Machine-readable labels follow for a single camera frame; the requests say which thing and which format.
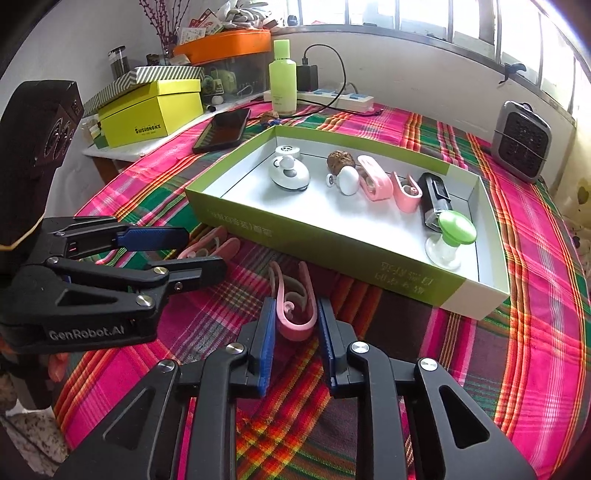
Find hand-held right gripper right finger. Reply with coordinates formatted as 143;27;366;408
316;296;539;480

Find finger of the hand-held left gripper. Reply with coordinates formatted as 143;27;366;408
11;256;228;324
41;215;191;263

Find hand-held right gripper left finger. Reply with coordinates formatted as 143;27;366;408
55;298;278;480

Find pink plastic clip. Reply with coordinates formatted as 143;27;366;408
358;154;393;201
392;172;423;214
178;233;241;261
269;261;319;343

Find green white cardboard box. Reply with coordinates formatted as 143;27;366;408
185;126;511;320

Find white face-shaped massager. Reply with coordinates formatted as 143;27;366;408
269;154;311;191

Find white round knob massager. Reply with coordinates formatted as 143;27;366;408
325;165;361;197

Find green top white suction holder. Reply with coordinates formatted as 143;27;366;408
425;211;477;271

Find black rectangular device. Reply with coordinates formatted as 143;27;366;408
418;172;455;234

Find person's left hand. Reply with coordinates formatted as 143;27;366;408
46;353;71;384

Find small green white carton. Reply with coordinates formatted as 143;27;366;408
85;117;107;148

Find glass jar with dark lid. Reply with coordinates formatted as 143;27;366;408
108;46;131;77

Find yellow green shoe box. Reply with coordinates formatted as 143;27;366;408
98;78;205;148

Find black smartphone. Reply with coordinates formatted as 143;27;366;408
191;107;251;154

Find grey white striped gift box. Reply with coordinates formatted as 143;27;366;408
83;65;206;118

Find purple flower branches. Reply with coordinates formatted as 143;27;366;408
137;0;192;58

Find clear glass tank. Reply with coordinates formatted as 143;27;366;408
201;55;272;108

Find stack of colourful cards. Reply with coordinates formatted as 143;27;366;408
178;14;222;44

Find light green plastic bottle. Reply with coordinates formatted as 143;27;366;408
269;39;297;116

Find orange plastic tray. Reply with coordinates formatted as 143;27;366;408
173;28;273;65

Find pink green plaid tablecloth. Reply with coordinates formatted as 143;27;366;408
53;102;591;480

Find black charger plug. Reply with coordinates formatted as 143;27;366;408
297;64;319;92

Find white power strip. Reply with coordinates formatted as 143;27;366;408
263;88;374;113

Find pale artificial succulent plant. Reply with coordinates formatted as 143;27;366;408
217;0;266;29

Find grey space heater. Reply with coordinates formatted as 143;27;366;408
491;100;552;183

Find window with metal bars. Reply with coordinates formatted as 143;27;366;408
272;0;591;121

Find black charger cable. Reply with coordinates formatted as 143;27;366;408
295;44;347;117

